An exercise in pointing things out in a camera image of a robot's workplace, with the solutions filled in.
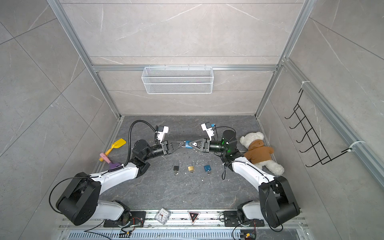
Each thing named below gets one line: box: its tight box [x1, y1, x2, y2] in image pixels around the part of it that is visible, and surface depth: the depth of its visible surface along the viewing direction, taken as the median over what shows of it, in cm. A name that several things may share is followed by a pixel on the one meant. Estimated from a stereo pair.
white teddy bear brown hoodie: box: [239, 131, 285, 176], surface depth 94 cm
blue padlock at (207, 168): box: [204, 165, 212, 172], surface depth 92 cm
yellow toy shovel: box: [98, 138, 127, 162], surface depth 103 cm
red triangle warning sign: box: [187, 210, 201, 225], surface depth 76 cm
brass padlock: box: [187, 161, 196, 173], surface depth 94 cm
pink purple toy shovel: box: [99, 152, 123, 169], surface depth 93 cm
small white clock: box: [154, 207, 172, 225], surface depth 75 cm
